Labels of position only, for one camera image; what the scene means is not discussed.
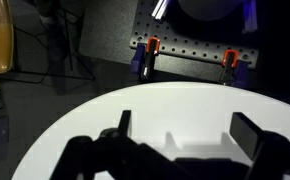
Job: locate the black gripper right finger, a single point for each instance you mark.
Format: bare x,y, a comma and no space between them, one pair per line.
245,133

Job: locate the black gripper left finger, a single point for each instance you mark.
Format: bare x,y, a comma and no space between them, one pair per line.
125,121

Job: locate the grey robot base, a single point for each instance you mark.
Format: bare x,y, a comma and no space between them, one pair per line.
208,9

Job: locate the blue clamp block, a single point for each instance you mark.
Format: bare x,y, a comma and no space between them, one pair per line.
242,73
138,58

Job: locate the black tripod stand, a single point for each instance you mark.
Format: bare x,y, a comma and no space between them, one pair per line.
70,50

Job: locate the dark grey floor mat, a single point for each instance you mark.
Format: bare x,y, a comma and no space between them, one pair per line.
108,30

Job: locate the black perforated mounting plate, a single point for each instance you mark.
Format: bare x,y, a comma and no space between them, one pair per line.
188,40

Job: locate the white tube bundle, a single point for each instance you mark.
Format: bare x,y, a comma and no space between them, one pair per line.
160,9

